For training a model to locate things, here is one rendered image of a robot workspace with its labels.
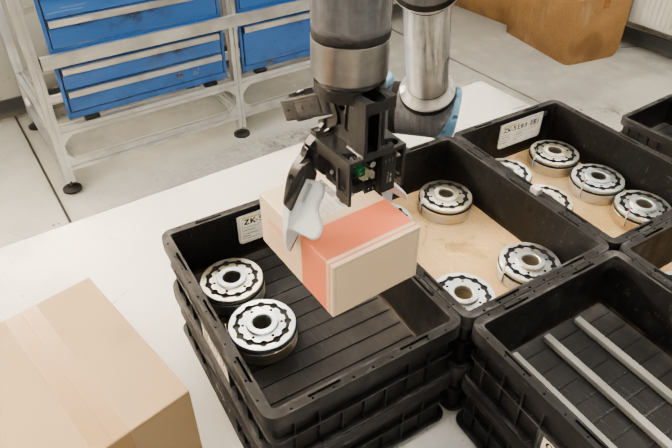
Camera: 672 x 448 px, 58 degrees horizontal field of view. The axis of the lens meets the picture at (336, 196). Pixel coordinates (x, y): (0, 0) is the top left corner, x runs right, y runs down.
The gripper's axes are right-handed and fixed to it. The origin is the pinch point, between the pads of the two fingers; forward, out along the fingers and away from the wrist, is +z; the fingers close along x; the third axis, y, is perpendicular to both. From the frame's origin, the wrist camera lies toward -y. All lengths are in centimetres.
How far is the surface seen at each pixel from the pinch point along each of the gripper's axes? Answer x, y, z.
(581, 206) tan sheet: 61, -4, 27
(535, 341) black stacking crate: 27.7, 13.3, 26.9
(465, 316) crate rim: 14.9, 9.5, 16.7
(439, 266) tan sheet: 26.7, -7.2, 26.9
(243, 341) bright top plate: -10.1, -9.1, 23.6
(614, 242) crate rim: 45.1, 11.6, 16.8
